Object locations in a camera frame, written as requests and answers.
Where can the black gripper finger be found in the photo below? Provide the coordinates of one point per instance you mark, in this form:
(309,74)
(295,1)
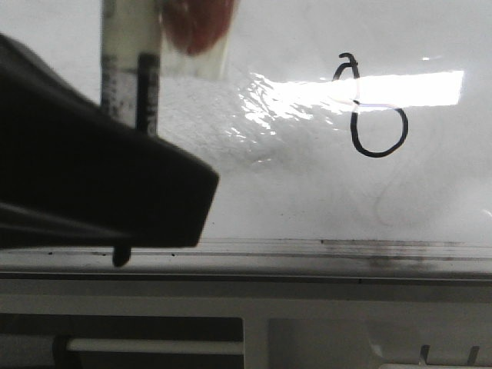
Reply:
(72,176)

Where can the white plastic marker tray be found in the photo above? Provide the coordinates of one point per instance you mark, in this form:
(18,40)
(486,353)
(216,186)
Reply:
(244,324)

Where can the white whiteboard with aluminium frame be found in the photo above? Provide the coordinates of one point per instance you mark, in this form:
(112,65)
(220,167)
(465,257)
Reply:
(353,140)

